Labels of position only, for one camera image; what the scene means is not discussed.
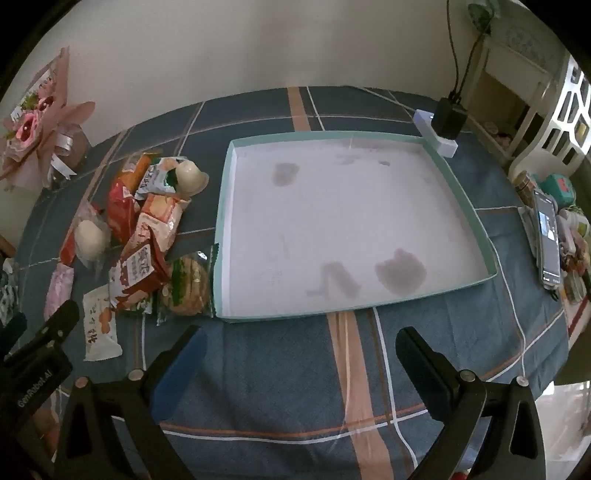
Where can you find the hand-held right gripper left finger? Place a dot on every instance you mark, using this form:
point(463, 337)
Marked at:
point(180, 369)

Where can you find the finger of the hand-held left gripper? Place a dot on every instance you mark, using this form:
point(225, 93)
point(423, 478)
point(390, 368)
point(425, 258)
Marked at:
point(57, 325)
point(11, 332)

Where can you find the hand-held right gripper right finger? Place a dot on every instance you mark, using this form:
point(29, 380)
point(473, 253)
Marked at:
point(422, 374)

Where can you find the pink snack packet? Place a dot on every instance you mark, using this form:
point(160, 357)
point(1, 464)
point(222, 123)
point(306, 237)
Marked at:
point(59, 290)

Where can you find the white packet with orange print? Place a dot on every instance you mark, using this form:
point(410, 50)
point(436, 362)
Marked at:
point(99, 327)

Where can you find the green edged rice cracker packet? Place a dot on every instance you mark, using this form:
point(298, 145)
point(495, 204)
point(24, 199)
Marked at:
point(184, 286)

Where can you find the white bun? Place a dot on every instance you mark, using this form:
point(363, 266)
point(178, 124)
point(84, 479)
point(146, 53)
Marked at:
point(90, 237)

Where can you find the red white snack packet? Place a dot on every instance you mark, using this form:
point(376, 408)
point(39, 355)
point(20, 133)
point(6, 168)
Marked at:
point(136, 272)

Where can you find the red patterned snack packet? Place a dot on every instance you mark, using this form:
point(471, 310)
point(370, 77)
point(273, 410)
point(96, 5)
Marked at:
point(121, 210)

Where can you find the pale orange cracker packet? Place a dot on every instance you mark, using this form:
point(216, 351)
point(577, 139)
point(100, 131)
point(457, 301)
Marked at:
point(159, 221)

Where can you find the golden bread packet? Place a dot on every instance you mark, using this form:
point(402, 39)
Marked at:
point(134, 173)

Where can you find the shallow teal cardboard box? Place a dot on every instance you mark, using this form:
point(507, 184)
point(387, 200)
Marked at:
point(346, 217)

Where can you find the green white snack packet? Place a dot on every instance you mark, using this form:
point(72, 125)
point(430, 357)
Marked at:
point(159, 180)

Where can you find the blue plaid blanket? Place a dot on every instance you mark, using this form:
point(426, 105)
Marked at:
point(277, 369)

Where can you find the brown cardboard box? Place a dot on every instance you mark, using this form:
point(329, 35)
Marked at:
point(76, 147)

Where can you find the black smartphone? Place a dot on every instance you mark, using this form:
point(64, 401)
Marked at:
point(547, 240)

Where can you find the pile of small trinkets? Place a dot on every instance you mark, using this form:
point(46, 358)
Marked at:
point(575, 249)

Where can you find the pink flower bouquet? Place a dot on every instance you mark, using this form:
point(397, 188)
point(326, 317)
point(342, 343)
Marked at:
point(32, 124)

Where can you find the white power strip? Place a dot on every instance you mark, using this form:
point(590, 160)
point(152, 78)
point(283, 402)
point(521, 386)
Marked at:
point(445, 146)

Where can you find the teal toy box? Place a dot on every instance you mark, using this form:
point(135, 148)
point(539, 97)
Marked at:
point(558, 189)

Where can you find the black charger adapter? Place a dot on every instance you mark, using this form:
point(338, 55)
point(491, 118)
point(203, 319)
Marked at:
point(448, 117)

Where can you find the white openwork chair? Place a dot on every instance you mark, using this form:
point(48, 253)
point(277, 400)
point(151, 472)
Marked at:
point(554, 129)

